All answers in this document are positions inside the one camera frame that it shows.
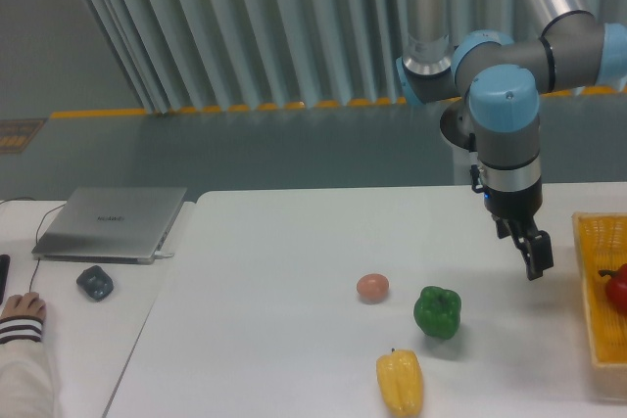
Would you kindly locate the black keyboard edge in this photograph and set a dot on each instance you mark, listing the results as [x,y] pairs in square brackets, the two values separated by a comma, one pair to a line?
[5,261]

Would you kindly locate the red bell pepper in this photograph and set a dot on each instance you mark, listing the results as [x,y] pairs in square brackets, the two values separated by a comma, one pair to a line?
[615,287]

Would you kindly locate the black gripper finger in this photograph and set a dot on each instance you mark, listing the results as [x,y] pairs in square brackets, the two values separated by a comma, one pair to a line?
[510,229]
[538,254]

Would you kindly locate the yellow woven basket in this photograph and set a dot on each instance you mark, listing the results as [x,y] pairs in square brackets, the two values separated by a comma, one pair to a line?
[600,244]

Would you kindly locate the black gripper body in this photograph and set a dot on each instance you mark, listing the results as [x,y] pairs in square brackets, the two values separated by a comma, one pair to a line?
[519,205]

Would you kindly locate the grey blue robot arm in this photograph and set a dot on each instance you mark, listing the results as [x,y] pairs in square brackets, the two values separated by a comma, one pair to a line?
[495,85]

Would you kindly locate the person's hand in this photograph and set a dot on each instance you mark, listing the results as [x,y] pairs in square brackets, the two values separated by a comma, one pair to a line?
[29,305]

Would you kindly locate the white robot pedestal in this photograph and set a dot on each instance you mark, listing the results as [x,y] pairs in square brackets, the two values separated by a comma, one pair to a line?
[462,163]

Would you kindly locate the silver closed laptop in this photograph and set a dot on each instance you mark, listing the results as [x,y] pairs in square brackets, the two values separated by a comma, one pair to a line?
[112,224]

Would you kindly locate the forearm in striped sleeve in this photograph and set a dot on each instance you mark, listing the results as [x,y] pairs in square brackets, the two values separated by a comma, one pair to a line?
[26,380]

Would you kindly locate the brown egg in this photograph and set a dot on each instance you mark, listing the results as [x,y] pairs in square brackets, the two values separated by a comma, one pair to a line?
[373,288]

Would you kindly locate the white folding partition screen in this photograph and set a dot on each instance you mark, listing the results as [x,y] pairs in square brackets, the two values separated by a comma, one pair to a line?
[257,54]

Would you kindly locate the yellow bell pepper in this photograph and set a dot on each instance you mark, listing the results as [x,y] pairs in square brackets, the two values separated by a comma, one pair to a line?
[400,381]

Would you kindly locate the small dark grey tray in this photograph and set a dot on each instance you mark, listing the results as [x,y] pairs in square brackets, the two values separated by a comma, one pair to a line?
[95,283]

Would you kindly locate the green bell pepper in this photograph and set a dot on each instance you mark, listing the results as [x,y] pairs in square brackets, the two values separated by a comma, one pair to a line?
[437,312]

